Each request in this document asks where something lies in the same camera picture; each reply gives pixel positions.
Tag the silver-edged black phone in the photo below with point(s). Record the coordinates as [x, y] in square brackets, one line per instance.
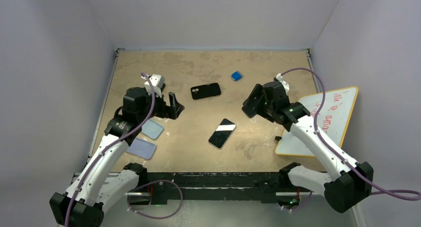
[222, 133]

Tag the blue eraser block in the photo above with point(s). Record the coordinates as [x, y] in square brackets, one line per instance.
[236, 76]

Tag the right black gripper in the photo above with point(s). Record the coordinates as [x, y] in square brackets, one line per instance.
[257, 93]

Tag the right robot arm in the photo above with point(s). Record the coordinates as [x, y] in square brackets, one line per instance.
[345, 181]

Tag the black phone case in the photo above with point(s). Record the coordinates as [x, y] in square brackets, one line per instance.
[205, 91]

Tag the black base frame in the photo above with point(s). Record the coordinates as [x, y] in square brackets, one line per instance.
[265, 187]

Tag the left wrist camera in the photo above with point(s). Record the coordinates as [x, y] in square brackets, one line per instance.
[155, 80]

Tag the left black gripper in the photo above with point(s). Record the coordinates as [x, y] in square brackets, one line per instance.
[172, 112]

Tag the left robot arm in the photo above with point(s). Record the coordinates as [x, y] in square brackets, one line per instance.
[86, 201]

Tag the yellow-framed whiteboard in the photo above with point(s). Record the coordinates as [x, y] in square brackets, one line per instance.
[333, 120]

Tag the light blue phone case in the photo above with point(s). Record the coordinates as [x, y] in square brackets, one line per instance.
[152, 129]

